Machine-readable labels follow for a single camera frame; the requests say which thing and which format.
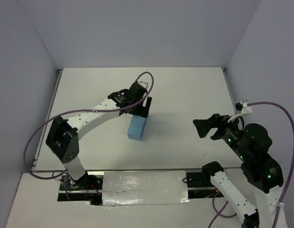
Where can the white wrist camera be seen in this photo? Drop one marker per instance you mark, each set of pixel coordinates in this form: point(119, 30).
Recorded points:
point(242, 110)
point(144, 84)

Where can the silver tape sheet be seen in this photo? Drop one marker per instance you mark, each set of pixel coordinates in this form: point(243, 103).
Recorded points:
point(126, 188)

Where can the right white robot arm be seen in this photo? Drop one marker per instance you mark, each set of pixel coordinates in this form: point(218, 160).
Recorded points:
point(251, 145)

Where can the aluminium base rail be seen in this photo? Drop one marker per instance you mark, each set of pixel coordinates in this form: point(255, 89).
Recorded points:
point(198, 188)

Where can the aluminium table rail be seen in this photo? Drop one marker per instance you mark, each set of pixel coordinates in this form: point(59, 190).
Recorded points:
point(43, 129)
point(228, 86)

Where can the blue plastic bin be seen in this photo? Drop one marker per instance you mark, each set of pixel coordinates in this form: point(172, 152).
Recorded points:
point(136, 128)

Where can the left aluminium table rail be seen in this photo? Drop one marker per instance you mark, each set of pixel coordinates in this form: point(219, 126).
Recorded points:
point(43, 129)

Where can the right aluminium table rail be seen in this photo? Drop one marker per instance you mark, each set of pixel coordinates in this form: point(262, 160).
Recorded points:
point(228, 86)

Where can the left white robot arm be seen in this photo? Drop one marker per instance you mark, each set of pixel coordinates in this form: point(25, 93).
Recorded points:
point(64, 134)

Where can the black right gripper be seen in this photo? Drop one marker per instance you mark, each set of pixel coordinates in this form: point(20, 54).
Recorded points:
point(218, 128)

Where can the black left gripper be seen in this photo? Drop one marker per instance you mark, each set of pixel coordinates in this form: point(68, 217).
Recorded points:
point(140, 110)

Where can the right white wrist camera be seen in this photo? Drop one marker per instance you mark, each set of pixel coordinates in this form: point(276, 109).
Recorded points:
point(242, 110)

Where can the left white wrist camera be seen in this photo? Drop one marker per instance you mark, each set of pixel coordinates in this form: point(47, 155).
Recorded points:
point(144, 84)

